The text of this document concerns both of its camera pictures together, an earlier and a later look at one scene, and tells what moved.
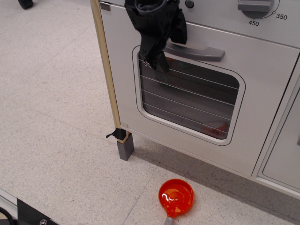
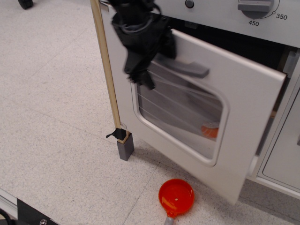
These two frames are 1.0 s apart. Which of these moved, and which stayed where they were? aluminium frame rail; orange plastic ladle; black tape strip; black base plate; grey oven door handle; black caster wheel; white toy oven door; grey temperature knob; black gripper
Moved: white toy oven door; black gripper; grey oven door handle
Stayed: black tape strip; orange plastic ladle; black caster wheel; black base plate; grey temperature knob; aluminium frame rail
